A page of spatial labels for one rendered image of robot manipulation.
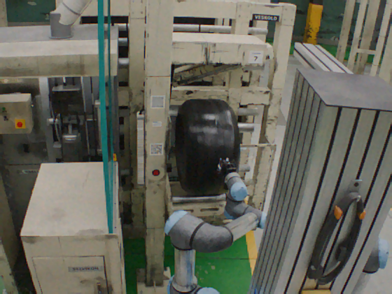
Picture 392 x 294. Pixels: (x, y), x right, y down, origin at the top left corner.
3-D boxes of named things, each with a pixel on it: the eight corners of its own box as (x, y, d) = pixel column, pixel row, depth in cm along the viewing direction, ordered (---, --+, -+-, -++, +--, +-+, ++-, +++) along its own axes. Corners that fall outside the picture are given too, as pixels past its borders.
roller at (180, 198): (169, 197, 230) (170, 204, 228) (170, 194, 226) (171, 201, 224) (225, 194, 236) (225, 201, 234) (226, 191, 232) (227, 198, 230)
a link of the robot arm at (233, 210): (239, 225, 173) (244, 206, 169) (219, 215, 179) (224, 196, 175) (247, 219, 179) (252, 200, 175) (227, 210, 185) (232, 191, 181)
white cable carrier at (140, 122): (138, 187, 227) (137, 115, 204) (137, 182, 231) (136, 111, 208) (145, 187, 228) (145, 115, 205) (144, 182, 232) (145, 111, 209)
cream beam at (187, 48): (167, 65, 218) (169, 41, 211) (163, 54, 240) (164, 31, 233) (265, 67, 229) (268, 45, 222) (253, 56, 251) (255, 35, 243)
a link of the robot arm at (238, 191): (230, 202, 170) (234, 186, 167) (224, 190, 180) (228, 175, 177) (246, 203, 172) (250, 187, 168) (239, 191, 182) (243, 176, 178)
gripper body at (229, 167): (234, 158, 193) (240, 169, 182) (232, 173, 196) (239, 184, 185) (219, 159, 191) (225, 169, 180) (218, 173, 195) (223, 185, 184)
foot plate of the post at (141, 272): (138, 295, 265) (137, 292, 263) (136, 269, 288) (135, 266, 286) (173, 293, 270) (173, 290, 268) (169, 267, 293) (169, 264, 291)
